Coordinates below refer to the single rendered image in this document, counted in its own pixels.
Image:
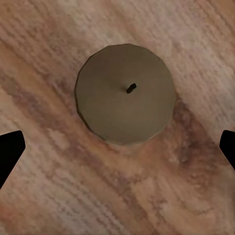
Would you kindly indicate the pillar candle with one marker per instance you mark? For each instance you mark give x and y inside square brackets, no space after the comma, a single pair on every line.
[125,94]

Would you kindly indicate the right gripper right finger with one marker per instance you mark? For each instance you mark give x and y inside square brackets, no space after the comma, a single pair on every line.
[227,146]

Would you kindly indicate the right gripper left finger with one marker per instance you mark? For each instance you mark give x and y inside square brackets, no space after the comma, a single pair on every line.
[12,145]

